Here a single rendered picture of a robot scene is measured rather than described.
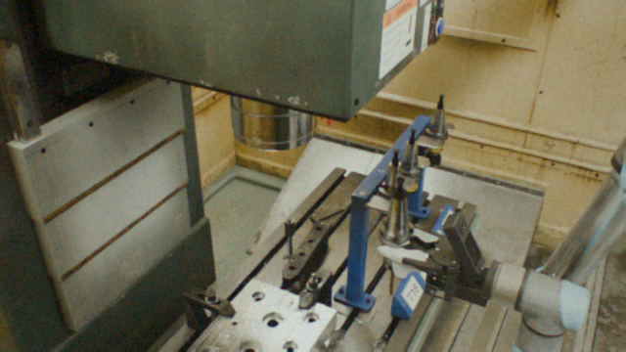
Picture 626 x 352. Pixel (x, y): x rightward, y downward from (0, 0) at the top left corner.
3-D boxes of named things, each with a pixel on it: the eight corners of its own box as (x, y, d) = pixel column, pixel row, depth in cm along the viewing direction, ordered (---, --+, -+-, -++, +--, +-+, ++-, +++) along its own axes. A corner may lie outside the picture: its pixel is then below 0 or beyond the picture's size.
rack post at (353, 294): (376, 299, 153) (384, 203, 137) (368, 312, 149) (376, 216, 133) (340, 286, 156) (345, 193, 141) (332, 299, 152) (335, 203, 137)
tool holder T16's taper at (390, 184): (385, 181, 140) (388, 156, 136) (404, 186, 138) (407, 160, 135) (380, 191, 136) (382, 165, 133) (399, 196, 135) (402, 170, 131)
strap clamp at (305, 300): (332, 303, 151) (334, 258, 143) (307, 338, 141) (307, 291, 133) (320, 299, 152) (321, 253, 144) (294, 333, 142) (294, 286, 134)
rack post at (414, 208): (430, 211, 186) (442, 126, 170) (424, 220, 182) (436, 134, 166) (400, 202, 189) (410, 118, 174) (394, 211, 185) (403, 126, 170)
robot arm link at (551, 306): (575, 345, 98) (589, 308, 93) (510, 323, 102) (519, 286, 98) (581, 315, 104) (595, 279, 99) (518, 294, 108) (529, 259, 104)
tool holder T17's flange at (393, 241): (386, 224, 114) (387, 213, 113) (417, 233, 112) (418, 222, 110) (374, 242, 109) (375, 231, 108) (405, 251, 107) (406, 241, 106)
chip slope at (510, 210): (529, 249, 214) (545, 190, 200) (479, 392, 162) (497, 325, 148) (311, 186, 249) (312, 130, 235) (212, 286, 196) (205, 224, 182)
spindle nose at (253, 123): (250, 109, 121) (247, 52, 114) (327, 118, 117) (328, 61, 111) (218, 145, 108) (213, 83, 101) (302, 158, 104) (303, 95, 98)
